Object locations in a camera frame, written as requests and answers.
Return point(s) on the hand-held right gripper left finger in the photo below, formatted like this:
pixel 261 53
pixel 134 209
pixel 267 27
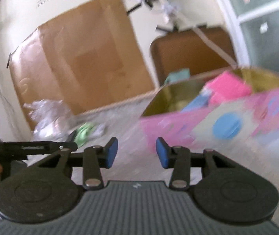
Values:
pixel 112 151

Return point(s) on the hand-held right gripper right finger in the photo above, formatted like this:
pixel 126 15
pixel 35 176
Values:
pixel 162 153

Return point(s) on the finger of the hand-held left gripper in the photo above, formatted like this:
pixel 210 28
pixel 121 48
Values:
pixel 43 148

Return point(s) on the blue white tissue packet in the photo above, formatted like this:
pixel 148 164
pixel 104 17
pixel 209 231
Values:
pixel 195 102

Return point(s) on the pink tin box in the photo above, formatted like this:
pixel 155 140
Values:
pixel 227 124

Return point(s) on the clear plastic bag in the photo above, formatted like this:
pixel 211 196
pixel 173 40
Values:
pixel 48 117

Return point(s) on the teal roll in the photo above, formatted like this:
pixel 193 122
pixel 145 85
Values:
pixel 178 75

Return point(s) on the large brown cardboard sheet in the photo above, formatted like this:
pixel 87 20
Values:
pixel 80 61

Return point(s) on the white plug adapter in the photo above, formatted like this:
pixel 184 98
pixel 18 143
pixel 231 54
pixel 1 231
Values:
pixel 170 11

